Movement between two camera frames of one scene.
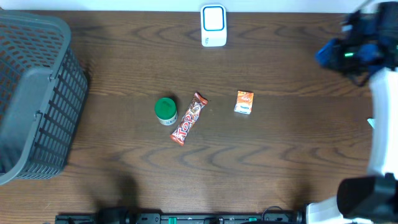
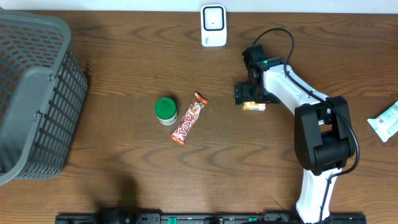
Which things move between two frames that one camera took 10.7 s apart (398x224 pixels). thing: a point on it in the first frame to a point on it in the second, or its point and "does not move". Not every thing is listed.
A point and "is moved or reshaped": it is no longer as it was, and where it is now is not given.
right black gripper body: [344, 58] to [249, 93]
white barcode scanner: [213, 25] does not move
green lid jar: [166, 111] does not move
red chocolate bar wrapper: [188, 119] does not move
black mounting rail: [181, 218] does not move
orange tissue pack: [244, 102] is moved or reshaped
